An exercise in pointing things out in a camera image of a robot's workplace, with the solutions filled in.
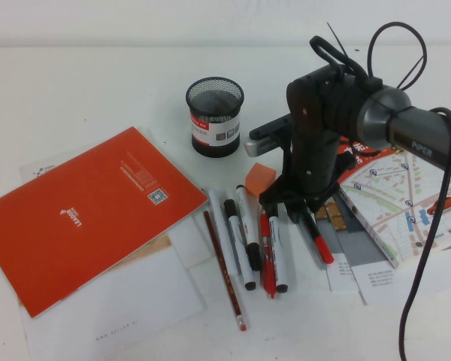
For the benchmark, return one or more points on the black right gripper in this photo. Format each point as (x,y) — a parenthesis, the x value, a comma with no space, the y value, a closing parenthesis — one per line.
(312,165)

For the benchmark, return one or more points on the grey translucent pen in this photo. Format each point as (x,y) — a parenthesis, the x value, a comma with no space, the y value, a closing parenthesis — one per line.
(310,244)

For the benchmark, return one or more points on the black pen with red caps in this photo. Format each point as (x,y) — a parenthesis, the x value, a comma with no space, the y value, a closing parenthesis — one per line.
(321,246)

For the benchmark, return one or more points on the white pen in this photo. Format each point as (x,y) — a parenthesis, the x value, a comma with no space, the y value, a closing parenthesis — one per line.
(220,229)

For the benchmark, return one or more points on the black mesh pen holder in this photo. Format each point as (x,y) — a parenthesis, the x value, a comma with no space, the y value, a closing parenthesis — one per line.
(210,128)

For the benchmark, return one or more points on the white marker with black cap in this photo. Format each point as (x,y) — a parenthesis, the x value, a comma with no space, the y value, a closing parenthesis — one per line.
(277,248)
(244,210)
(237,244)

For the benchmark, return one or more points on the orange cube eraser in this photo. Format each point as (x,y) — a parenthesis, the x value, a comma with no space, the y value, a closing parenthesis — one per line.
(257,180)

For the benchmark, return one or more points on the grey photo brochure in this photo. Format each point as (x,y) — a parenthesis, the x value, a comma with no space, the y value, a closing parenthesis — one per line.
(353,244)

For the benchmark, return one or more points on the dark red pencil with eraser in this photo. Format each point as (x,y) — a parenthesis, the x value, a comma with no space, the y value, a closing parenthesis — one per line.
(221,263)

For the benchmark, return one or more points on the plain white paper sheet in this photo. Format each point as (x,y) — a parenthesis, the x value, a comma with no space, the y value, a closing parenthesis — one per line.
(191,240)

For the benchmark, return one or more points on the book with map cover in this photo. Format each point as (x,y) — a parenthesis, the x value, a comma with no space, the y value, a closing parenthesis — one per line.
(398,195)

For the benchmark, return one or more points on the white printed paper sheet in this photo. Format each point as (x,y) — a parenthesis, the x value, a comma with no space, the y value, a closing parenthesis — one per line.
(391,282)

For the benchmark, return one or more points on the tan printed sheet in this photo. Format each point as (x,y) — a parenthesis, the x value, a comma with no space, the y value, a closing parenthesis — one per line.
(150,252)

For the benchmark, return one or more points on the white brochure with web address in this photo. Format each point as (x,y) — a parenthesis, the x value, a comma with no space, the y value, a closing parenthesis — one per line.
(135,301)

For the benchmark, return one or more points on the black zip tie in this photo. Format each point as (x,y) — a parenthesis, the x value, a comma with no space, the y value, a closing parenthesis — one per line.
(338,41)

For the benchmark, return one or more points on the orange LEADOR booklet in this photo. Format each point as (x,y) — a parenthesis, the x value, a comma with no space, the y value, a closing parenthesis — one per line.
(79,218)

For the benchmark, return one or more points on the white leaflet with small print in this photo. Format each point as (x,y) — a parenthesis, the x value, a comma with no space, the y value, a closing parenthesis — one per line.
(34,171)

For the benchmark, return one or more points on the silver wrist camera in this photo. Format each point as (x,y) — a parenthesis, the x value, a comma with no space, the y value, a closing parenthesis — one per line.
(263,147)

